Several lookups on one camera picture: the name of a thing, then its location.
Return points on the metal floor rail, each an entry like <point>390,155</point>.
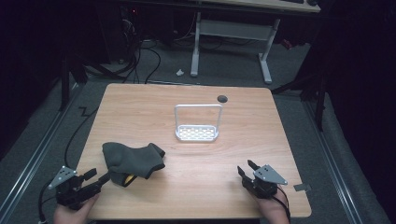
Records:
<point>34,161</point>
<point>334,168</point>

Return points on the crumpled white paper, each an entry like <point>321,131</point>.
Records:
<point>180,72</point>

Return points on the person's right hand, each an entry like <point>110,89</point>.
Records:
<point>270,207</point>

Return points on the desk with white legs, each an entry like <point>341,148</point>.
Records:
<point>233,29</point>

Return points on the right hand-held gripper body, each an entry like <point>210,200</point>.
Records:
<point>266,183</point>

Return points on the white metal rack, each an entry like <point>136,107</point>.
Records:
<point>196,132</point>

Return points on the grey and yellow towel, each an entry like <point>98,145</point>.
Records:
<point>132,163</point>

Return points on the person's left hand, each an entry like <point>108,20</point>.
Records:
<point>74,214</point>

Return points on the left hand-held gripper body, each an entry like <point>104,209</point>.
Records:
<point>70,189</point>

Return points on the black round table grommet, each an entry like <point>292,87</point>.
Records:
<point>222,99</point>

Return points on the grey tape strip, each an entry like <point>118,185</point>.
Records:
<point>302,187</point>

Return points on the black metal stand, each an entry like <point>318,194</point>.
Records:
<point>320,102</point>
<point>64,84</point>

